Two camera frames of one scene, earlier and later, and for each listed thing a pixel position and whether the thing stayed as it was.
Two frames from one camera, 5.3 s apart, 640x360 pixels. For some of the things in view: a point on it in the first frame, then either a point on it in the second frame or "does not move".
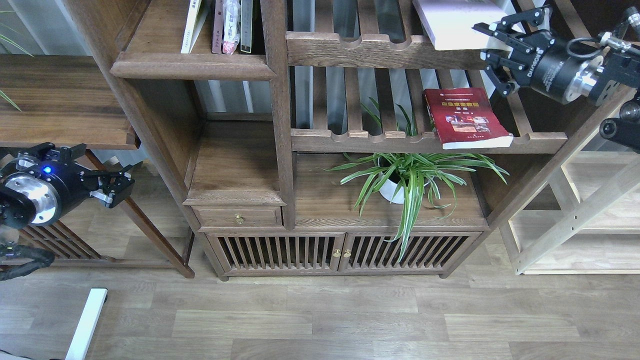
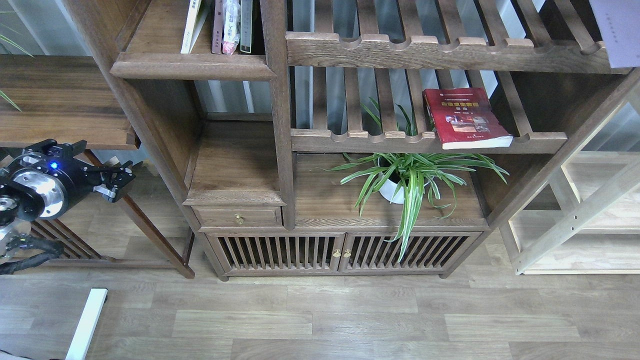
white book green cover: (198, 12) does not move
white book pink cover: (449, 23) → (619, 23)
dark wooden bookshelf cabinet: (333, 138) does not move
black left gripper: (55, 186) does not move
